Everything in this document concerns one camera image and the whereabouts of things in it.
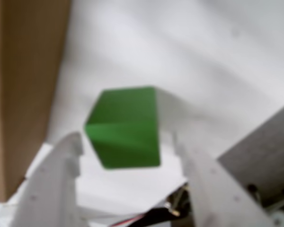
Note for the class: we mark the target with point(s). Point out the green cube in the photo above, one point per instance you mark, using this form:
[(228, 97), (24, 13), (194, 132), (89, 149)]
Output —
[(125, 127)]

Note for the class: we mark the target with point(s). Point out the metal table clamp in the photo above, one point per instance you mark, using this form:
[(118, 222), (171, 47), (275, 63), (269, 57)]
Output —
[(172, 209)]

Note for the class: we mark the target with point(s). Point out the brown cardboard box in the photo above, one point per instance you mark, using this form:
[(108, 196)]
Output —
[(23, 82)]

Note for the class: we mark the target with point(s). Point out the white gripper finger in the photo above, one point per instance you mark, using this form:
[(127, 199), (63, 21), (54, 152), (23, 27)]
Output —
[(49, 184), (215, 196)]

